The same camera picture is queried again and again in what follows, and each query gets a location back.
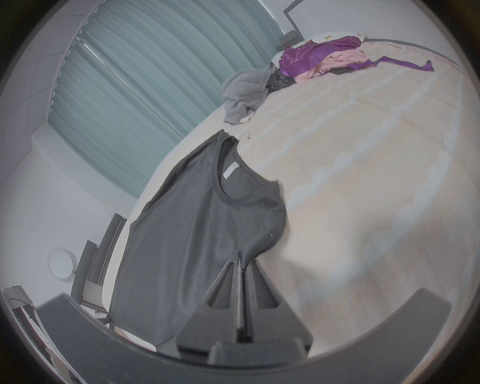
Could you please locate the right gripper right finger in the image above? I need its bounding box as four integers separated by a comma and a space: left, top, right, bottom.
245, 259, 314, 353

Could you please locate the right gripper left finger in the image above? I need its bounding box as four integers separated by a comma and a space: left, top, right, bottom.
176, 259, 245, 355

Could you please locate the black T-shirt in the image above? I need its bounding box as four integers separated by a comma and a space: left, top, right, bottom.
109, 129, 287, 347

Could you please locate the bed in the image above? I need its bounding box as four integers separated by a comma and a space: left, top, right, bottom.
80, 0, 479, 361

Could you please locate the black chest of drawers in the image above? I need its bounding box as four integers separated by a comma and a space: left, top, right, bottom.
97, 213, 128, 286

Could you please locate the round white mirror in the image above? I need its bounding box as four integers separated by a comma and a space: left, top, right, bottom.
47, 247, 74, 280

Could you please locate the grey garment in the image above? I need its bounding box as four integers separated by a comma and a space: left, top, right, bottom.
221, 62, 276, 124

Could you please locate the blue-green curtain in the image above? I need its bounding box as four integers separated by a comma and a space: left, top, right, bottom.
45, 41, 184, 199
80, 0, 286, 137

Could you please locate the black garment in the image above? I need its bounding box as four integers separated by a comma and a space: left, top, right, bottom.
265, 71, 297, 91

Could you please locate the purple satin garment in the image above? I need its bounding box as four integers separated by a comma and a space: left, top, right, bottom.
279, 35, 435, 77

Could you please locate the pink garment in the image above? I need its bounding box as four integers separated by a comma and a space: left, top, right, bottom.
294, 50, 366, 82

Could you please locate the white printed pillow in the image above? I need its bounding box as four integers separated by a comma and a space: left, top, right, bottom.
272, 33, 367, 62

